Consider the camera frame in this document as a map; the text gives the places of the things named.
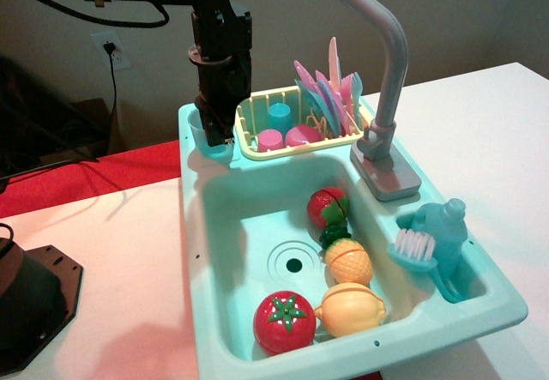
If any pink cup in rack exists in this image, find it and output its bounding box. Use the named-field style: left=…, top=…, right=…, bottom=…
left=257, top=129, right=285, bottom=153

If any toy tomato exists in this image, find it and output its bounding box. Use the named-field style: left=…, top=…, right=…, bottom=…
left=253, top=290, right=317, bottom=356

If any toy lemon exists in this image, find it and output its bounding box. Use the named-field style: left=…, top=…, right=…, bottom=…
left=314, top=282, right=387, bottom=338

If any blue cup in rack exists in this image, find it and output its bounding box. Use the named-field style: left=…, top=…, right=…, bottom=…
left=268, top=103, right=293, bottom=135

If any pink toy plate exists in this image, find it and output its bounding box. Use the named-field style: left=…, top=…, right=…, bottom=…
left=293, top=60, right=339, bottom=138

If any mint green toy sink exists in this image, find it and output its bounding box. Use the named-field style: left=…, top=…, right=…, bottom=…
left=178, top=105, right=528, bottom=379

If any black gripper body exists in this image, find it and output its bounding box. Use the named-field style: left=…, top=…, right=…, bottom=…
left=188, top=45, right=251, bottom=126

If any blue scrub brush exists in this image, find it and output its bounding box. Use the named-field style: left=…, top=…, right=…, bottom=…
left=387, top=229, right=465, bottom=304

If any blue toy fork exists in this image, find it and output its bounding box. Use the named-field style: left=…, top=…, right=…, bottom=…
left=351, top=72, right=363, bottom=131

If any purple toy plate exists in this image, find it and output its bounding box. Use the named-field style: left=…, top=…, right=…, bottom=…
left=315, top=70, right=347, bottom=136

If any white wall outlet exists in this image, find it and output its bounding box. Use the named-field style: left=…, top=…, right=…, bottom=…
left=91, top=30, right=132, bottom=71

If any toy pineapple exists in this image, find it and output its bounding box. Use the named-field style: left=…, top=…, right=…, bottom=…
left=320, top=225, right=373, bottom=286

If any black power cord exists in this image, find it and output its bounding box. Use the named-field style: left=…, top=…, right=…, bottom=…
left=102, top=41, right=119, bottom=149

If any magenta bowl in rack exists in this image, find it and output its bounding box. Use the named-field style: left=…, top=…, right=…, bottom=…
left=285, top=124, right=323, bottom=147

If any cardboard box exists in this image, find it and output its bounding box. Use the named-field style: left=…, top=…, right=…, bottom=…
left=39, top=98, right=127, bottom=164

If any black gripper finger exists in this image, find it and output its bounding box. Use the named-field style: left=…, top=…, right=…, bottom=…
left=195, top=96, right=215, bottom=130
left=207, top=118, right=234, bottom=147

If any blue soap bottle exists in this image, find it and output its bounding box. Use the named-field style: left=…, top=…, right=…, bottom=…
left=411, top=198, right=468, bottom=280

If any red cloth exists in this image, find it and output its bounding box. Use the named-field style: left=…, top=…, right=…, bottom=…
left=1, top=141, right=181, bottom=219

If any grey toy faucet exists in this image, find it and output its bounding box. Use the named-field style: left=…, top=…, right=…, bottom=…
left=341, top=0, right=421, bottom=202

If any yellow dish rack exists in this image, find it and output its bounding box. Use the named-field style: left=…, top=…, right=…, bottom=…
left=235, top=86, right=363, bottom=161

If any blue toy plate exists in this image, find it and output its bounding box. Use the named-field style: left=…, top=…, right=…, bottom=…
left=294, top=79, right=329, bottom=120

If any toy strawberry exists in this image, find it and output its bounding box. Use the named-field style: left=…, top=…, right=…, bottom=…
left=306, top=186, right=350, bottom=228

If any light blue plastic cup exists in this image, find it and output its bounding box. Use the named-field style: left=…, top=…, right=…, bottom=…
left=187, top=109, right=234, bottom=158

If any pink toy fork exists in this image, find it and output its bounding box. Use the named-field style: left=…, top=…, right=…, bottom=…
left=340, top=75, right=353, bottom=118

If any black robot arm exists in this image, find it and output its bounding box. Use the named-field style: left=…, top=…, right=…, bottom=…
left=88, top=0, right=252, bottom=147

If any black braided cable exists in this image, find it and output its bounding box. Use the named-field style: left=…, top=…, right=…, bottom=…
left=0, top=0, right=170, bottom=28

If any peach toy knife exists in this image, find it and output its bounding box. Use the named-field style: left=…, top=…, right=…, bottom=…
left=329, top=37, right=341, bottom=93

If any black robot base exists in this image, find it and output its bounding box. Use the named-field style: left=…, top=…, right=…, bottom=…
left=1, top=223, right=83, bottom=377

